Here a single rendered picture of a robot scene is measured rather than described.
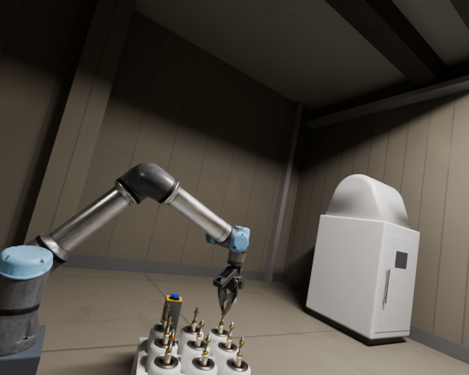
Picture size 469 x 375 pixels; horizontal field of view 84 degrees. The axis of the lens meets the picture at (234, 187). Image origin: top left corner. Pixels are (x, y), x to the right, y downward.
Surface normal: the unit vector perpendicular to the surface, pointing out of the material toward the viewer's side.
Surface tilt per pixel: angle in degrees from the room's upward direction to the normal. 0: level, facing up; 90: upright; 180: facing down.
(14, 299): 90
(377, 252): 90
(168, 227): 90
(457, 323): 90
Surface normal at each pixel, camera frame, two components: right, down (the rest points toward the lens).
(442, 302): -0.82, -0.24
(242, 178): 0.54, 0.00
